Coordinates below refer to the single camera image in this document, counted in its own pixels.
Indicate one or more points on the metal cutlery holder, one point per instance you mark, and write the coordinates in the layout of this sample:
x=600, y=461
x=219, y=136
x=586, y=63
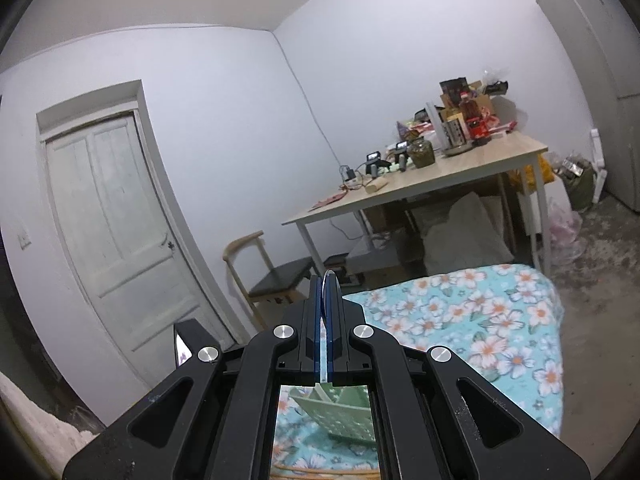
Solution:
x=454, y=132

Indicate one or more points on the red drink pack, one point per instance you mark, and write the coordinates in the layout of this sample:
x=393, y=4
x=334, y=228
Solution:
x=480, y=131

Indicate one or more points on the black device with screen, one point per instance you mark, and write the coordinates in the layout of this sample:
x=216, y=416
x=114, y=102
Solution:
x=401, y=152
x=376, y=162

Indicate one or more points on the glass jar of pickles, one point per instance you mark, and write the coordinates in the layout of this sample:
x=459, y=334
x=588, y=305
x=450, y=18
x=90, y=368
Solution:
x=421, y=155

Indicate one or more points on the white plastic bag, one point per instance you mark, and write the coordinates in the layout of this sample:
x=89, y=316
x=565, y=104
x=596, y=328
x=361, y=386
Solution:
x=565, y=230

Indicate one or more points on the small wooden block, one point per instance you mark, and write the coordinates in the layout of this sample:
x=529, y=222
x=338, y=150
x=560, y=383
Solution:
x=376, y=186

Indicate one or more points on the green plastic utensil holder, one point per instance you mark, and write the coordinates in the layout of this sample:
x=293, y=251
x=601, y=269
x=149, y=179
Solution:
x=340, y=417

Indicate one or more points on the green canister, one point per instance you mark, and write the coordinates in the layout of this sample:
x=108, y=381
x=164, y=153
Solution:
x=580, y=190

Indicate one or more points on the cooking oil bottle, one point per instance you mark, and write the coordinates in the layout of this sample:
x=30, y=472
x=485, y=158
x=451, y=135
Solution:
x=470, y=110

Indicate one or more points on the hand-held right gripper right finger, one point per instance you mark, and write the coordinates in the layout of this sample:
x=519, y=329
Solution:
x=336, y=330

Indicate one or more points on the white panel door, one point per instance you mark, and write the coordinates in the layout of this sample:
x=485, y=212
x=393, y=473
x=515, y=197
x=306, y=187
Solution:
x=120, y=220

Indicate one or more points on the red papers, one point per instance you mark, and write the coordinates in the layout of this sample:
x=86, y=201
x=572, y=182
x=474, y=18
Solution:
x=327, y=201

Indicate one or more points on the white fuzzy cloth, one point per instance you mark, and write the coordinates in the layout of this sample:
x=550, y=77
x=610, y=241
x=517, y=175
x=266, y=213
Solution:
x=35, y=435

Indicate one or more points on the grey refrigerator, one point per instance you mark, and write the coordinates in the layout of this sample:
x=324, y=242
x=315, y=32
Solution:
x=595, y=60

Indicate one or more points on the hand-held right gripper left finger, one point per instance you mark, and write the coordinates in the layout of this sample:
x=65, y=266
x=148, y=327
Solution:
x=316, y=320

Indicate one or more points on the brown cardboard box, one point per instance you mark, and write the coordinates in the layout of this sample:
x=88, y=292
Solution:
x=385, y=217

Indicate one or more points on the wooden table with white legs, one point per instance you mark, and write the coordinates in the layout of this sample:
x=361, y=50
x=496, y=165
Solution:
x=450, y=175

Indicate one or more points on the wooden chair with black seat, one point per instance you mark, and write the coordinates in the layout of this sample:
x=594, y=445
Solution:
x=282, y=277

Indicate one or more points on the dark printed snack bag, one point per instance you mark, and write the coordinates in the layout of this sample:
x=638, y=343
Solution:
x=453, y=90

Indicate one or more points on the clear plastic bag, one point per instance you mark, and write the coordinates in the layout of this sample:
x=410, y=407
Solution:
x=495, y=82

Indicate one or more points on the tall white roll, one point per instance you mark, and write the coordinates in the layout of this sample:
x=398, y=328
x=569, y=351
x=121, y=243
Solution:
x=434, y=120

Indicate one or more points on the yellow plastic bag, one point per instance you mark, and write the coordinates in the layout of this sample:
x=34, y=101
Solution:
x=542, y=172

